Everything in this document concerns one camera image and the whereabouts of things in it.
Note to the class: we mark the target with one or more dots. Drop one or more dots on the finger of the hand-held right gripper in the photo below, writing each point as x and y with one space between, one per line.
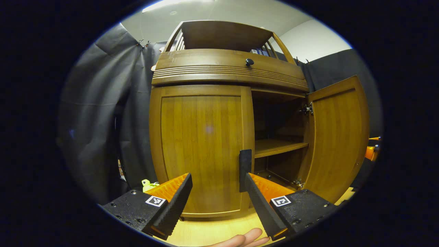
372 151

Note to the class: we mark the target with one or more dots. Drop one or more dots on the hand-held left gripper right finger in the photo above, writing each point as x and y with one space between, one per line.
260 206

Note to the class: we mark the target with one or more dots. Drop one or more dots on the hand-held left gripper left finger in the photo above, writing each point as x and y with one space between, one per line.
175 206

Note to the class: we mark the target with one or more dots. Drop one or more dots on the wooden shoe cabinet door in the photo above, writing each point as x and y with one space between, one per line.
337 137
202 137

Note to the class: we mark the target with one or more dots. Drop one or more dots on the wooden double-door shoe cabinet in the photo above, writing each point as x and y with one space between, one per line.
223 72

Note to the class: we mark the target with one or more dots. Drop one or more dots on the green frog plush toy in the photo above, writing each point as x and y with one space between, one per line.
148 185

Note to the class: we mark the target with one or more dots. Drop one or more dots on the black backdrop cloth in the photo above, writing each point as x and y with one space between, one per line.
96 120

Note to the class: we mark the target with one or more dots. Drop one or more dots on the black drawer knob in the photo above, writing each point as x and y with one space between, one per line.
249 62

